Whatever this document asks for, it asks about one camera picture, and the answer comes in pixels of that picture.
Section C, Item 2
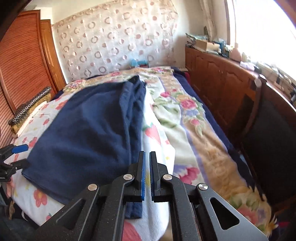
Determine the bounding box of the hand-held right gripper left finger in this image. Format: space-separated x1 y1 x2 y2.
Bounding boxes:
35 151 147 241

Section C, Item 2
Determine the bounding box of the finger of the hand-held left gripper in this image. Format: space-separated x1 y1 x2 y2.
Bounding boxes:
9 159 31 172
0 144 28 161

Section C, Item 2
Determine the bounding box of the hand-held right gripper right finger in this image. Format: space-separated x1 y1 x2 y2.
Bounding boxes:
149 151 269 241

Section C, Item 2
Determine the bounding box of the navy orange-print t-shirt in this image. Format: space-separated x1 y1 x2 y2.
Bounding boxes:
22 75 147 220

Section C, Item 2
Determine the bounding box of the beaded pillow cover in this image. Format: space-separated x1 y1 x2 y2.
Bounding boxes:
8 86 52 126

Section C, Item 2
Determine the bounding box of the floral plush blanket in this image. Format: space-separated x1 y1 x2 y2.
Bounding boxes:
63 66 278 237

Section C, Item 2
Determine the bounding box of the wooden slatted wardrobe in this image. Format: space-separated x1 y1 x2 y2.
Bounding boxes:
0 9 67 149

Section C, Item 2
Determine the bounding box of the wooden cabinet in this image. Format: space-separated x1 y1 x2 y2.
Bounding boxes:
184 45 296 145

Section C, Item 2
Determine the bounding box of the small blue box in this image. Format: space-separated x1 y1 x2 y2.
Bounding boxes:
129 59 149 69

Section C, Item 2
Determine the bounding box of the dark wooden chair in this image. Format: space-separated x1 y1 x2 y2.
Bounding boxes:
238 74 296 215

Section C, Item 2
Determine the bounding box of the circle-pattern lace curtain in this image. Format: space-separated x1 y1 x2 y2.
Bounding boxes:
52 0 179 82

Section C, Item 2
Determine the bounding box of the cardboard box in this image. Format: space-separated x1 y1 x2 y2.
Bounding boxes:
195 39 221 53

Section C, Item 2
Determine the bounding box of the stack of papers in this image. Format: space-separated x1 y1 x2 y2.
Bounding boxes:
186 32 210 45

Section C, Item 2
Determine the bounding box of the pale pink bottle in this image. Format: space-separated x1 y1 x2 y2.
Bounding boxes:
231 43 241 61

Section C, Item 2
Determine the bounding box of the white window curtain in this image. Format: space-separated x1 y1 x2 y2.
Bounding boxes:
199 0 230 45

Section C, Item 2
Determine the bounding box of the window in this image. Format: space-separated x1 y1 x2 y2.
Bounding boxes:
228 0 296 78

